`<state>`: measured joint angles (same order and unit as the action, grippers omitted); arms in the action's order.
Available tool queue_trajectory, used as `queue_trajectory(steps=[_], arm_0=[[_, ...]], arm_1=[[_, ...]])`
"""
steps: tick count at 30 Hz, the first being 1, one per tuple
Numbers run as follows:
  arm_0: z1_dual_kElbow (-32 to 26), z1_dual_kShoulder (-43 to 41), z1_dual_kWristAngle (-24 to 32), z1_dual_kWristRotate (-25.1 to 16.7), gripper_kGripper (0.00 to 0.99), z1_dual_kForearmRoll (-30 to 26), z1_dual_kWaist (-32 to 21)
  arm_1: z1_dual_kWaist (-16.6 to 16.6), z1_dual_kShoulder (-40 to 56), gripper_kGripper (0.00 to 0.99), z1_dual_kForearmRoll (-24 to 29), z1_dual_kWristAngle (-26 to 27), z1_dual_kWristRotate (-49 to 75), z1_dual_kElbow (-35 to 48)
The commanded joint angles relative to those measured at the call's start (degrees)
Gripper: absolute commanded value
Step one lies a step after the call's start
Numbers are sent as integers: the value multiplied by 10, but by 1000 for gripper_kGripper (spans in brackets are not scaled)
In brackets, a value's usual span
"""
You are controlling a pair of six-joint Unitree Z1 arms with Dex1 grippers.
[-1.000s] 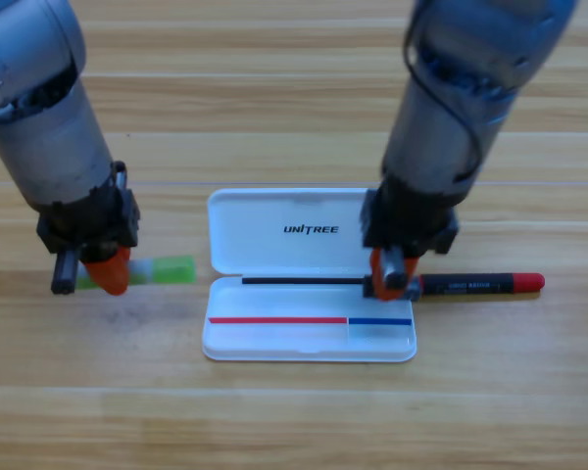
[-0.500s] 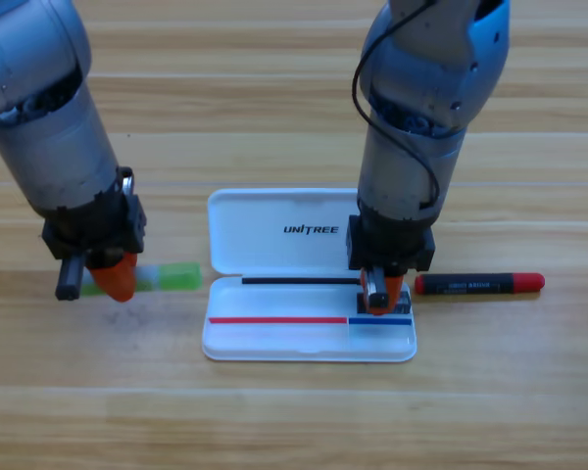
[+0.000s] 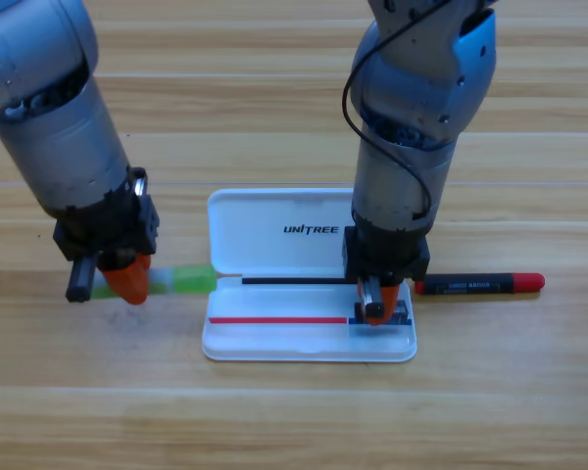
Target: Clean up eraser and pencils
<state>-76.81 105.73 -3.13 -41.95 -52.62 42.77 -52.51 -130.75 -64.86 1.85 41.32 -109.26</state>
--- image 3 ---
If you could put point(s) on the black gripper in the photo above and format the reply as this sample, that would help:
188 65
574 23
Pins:
112 225
387 254

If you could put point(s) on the small black eraser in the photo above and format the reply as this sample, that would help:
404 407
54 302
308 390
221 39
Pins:
403 314

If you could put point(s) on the green translucent marker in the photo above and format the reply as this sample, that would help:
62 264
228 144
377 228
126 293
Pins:
193 279

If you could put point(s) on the red and black marker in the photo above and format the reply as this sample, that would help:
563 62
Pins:
470 284

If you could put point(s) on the white Unitree pencil case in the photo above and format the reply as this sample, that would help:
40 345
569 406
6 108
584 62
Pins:
274 245

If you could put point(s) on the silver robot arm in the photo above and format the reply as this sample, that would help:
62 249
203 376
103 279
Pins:
411 98
54 122

